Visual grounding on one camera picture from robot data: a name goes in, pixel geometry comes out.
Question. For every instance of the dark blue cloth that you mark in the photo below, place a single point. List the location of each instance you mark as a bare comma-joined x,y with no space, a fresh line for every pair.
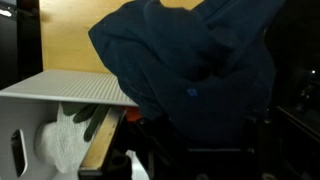
186,66

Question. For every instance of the orange carrot plush green leaves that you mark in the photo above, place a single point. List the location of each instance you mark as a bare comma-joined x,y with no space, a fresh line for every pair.
93,121

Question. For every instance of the white towel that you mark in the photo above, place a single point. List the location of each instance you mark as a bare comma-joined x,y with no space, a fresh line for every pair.
61,146

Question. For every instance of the white plastic container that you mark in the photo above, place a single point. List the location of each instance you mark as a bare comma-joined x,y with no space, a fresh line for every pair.
66,86

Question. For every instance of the black perforated breadboard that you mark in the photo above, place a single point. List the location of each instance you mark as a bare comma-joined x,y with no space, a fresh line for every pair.
16,43

